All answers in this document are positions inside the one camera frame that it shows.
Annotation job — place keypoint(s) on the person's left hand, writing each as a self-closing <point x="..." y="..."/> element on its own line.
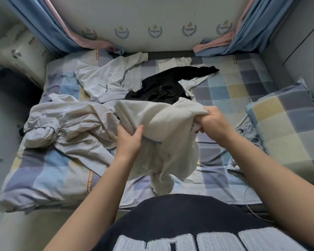
<point x="128" y="146"/>

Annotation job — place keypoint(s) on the person's right hand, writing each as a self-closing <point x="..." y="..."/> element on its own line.
<point x="214" y="125"/>

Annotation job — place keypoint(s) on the white hoodie with blue letters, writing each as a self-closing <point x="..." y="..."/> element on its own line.
<point x="167" y="138"/>

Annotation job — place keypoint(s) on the beige jacket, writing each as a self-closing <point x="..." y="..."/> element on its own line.
<point x="73" y="130"/>

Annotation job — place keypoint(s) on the black garment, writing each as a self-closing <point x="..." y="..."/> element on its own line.
<point x="162" y="86"/>

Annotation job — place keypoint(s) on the white t-shirt with script print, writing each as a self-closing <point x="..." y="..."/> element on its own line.
<point x="104" y="75"/>

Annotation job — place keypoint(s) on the person's left forearm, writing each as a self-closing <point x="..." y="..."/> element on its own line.
<point x="94" y="206"/>

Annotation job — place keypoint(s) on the person's right forearm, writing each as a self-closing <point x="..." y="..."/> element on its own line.
<point x="272" y="190"/>

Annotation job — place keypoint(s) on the bed with plaid sheet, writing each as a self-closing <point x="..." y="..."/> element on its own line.
<point x="235" y="86"/>

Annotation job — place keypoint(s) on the person's dark shirt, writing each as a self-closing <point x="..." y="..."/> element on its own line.
<point x="188" y="217"/>

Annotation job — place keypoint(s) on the blue-grey garment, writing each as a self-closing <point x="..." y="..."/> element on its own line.
<point x="246" y="136"/>

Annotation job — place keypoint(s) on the plaid pillow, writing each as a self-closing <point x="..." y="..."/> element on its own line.
<point x="293" y="128"/>

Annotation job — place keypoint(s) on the grey padded headboard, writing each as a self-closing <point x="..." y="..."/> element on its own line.
<point x="303" y="44"/>

